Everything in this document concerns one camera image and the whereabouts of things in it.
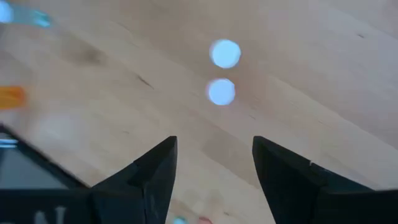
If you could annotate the small teal pill bottle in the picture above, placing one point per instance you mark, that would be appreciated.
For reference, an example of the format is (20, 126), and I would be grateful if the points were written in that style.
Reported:
(180, 221)
(28, 17)

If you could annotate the large orange pill bottle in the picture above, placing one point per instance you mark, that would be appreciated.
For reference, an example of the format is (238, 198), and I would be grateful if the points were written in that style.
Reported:
(11, 97)

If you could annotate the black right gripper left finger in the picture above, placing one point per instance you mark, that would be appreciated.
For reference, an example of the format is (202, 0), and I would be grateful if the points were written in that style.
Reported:
(124, 199)

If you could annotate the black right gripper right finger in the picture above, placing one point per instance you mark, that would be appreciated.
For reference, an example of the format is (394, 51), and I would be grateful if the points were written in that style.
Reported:
(304, 199)

